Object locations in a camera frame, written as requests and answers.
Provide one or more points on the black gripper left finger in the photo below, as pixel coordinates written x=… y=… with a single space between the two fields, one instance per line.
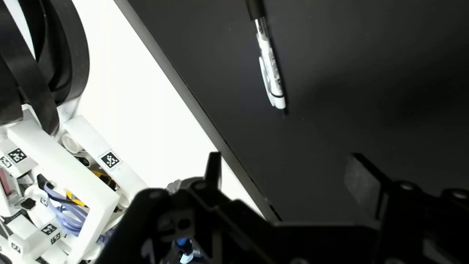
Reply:
x=214 y=170

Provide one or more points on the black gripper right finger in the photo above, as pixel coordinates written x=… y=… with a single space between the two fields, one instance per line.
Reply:
x=366 y=184

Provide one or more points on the white and black pen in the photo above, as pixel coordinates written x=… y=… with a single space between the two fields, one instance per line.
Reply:
x=268 y=59

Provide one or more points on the white modules with tags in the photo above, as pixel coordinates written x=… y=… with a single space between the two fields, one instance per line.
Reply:
x=82 y=181

